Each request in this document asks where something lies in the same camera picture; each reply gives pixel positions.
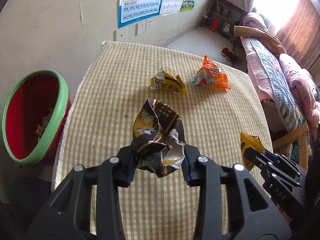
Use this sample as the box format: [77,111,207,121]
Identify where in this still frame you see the yellow checked tablecloth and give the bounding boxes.
[53,41,272,239]

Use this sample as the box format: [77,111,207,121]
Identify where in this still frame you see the dark brown snack wrapper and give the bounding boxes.
[132,98,185,178]

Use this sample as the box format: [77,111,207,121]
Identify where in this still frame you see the white wall socket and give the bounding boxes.
[136,20,153,36]

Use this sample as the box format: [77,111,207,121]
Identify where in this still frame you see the wooden chair frame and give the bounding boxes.
[272,122,311,172]

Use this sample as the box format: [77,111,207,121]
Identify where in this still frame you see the pink patterned curtain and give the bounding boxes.
[276,0,319,71]

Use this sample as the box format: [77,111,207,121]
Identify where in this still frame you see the bed with pink quilt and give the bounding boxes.
[234,12,319,154]

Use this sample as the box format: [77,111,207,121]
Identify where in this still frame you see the yellow black snack wrapper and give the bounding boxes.
[150,68,187,94]

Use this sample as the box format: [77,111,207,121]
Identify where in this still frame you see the blue pinyin wall poster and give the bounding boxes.
[118,0,162,28]

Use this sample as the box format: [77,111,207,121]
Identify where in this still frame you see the red slippers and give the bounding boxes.
[221,47,234,61]

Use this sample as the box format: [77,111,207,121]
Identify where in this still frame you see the orange snack wrapper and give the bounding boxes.
[190,55,231,90]

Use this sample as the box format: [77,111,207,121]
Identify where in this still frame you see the red bin green rim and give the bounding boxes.
[2,70,71,167]

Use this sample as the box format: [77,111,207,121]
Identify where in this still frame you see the dark metal shelf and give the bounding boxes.
[200,0,248,43]

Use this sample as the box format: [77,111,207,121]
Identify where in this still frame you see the small yellow triangular wrapper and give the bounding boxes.
[240,132,265,172]

